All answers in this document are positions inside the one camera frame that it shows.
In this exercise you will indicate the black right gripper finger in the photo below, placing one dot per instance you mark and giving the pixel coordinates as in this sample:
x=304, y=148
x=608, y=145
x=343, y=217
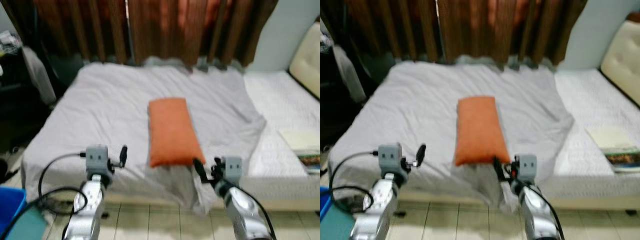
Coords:
x=499, y=169
x=201, y=171

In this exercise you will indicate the orange pillow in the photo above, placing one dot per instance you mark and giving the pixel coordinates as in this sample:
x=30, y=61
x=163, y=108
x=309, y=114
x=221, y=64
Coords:
x=172, y=132
x=480, y=131

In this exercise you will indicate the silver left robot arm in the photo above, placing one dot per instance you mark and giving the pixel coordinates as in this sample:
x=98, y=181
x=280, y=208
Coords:
x=377, y=205
x=87, y=210

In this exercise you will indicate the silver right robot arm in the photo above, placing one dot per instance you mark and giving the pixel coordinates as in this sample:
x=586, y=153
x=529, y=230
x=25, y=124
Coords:
x=245, y=210
x=537, y=212

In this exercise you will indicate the grey duvet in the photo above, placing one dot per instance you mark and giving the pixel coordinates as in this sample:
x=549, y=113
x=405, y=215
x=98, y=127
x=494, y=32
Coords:
x=415, y=110
x=110, y=110

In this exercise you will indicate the beige bed base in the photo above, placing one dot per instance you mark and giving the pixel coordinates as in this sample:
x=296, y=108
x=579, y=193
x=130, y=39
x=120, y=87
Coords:
x=280, y=204
x=590, y=202

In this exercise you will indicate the cream book with photo cover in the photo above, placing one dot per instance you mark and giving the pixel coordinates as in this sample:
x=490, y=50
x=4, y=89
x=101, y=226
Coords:
x=612, y=137
x=302, y=140

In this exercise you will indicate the white quilted mattress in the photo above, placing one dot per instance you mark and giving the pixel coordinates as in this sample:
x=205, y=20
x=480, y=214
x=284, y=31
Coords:
x=585, y=100
x=280, y=105

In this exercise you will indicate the blue plastic bin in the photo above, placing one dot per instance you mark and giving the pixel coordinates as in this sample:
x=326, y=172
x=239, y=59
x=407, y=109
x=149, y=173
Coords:
x=10, y=205
x=324, y=200

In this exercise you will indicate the teal floor mat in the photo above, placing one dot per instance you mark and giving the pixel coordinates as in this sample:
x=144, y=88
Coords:
x=27, y=225
x=337, y=227

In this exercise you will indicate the grey hanging garment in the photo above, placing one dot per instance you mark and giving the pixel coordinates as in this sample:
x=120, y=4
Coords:
x=40, y=75
x=352, y=75

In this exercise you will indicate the brown striped curtain panel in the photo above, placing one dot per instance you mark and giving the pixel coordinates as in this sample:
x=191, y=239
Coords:
x=200, y=27
x=395, y=25
x=510, y=27
x=75, y=25

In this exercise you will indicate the beige tufted headboard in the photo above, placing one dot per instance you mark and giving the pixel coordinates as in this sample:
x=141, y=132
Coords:
x=307, y=62
x=622, y=60

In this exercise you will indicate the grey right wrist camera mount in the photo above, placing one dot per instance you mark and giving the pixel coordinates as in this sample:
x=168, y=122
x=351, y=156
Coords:
x=233, y=169
x=528, y=167

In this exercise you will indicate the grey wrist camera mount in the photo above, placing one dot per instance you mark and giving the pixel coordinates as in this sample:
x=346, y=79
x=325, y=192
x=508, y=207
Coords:
x=96, y=159
x=390, y=157
x=233, y=169
x=528, y=167

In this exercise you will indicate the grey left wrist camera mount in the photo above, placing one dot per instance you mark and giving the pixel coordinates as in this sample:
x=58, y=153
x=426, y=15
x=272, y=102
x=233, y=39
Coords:
x=96, y=159
x=390, y=157

